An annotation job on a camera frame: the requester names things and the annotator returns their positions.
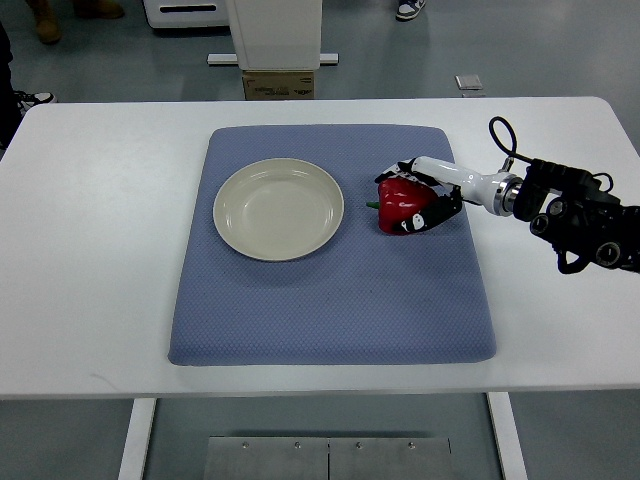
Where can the white table leg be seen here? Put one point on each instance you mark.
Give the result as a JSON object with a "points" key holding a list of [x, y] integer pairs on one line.
{"points": [[133, 460], [506, 436]]}

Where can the person in blue jeans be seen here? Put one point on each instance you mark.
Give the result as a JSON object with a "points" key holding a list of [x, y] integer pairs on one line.
{"points": [[408, 10]]}

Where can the metal floor plate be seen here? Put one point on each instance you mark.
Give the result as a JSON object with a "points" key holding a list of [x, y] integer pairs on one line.
{"points": [[328, 458]]}

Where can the person with tan boots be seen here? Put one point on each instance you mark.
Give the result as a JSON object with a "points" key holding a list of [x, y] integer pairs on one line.
{"points": [[46, 23]]}

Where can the metal base bar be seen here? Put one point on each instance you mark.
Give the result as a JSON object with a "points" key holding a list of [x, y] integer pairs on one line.
{"points": [[277, 60]]}

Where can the red bell pepper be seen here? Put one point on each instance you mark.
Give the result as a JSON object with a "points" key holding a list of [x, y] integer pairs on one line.
{"points": [[399, 199]]}

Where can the cream round plate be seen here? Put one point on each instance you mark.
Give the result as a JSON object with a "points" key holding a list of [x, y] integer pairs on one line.
{"points": [[278, 209]]}

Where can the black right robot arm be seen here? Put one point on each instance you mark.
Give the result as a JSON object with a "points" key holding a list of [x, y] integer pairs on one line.
{"points": [[572, 209]]}

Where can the right white table leg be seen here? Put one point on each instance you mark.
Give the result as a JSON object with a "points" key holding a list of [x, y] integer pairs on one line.
{"points": [[506, 436]]}

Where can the left white table leg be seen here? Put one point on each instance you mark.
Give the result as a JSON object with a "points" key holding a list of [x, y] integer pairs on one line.
{"points": [[133, 460]]}

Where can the person in dark clothes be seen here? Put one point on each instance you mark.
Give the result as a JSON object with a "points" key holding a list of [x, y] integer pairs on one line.
{"points": [[15, 103]]}

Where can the white appliance with slot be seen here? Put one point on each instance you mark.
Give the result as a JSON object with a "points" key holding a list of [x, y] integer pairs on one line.
{"points": [[175, 14]]}

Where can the white machine column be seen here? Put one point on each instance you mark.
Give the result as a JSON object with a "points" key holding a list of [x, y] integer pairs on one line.
{"points": [[279, 26]]}

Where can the cardboard box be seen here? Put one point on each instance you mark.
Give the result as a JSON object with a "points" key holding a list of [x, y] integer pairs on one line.
{"points": [[278, 85]]}

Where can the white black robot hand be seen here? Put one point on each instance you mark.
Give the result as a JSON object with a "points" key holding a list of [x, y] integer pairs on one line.
{"points": [[454, 186]]}

